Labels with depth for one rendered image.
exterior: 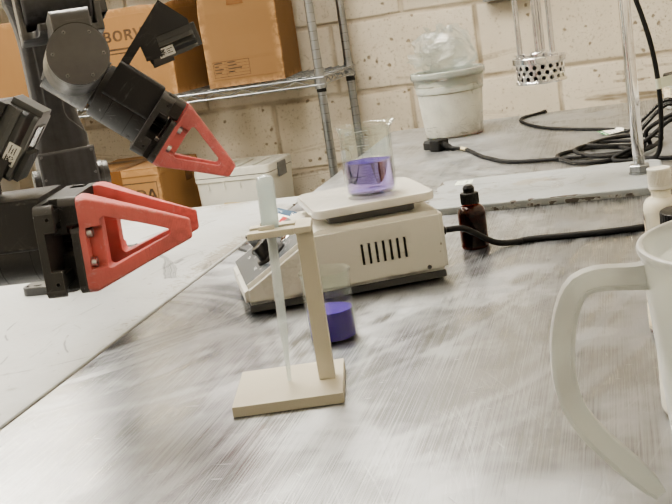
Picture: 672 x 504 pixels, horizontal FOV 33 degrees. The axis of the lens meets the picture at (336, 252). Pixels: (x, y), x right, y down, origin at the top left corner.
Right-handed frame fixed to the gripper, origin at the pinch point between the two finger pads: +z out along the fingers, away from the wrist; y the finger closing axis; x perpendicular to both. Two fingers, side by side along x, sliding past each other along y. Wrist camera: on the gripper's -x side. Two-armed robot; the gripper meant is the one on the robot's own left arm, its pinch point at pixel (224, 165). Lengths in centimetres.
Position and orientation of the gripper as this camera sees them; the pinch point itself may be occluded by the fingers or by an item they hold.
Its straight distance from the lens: 116.2
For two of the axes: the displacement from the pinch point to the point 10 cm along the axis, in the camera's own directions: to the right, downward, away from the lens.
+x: -5.3, 8.5, 0.6
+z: 8.3, 5.0, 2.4
